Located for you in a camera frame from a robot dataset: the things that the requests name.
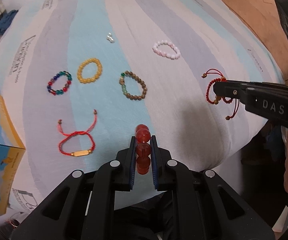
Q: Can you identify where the red bead cord bracelet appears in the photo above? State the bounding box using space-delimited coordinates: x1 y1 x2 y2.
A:
201 68 241 120

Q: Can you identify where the large red bead bracelet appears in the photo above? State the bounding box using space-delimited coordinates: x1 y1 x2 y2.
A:
134 123 152 176

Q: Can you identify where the red cord gold plate bracelet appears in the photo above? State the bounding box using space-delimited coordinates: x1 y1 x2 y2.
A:
57 109 98 158

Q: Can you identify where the pink white bead bracelet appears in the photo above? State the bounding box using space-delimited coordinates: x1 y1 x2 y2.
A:
151 39 181 60

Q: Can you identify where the brown wooden bead bracelet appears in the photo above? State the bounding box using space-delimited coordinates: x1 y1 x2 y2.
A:
118 70 148 101

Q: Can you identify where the blue clothes pile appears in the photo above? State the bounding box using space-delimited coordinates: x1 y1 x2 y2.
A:
0 10 18 35

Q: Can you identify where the yellow bead bracelet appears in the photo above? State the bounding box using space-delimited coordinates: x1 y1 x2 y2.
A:
77 57 103 85

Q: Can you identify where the multicolour glass bead bracelet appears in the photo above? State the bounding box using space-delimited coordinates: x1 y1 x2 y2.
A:
46 70 73 96

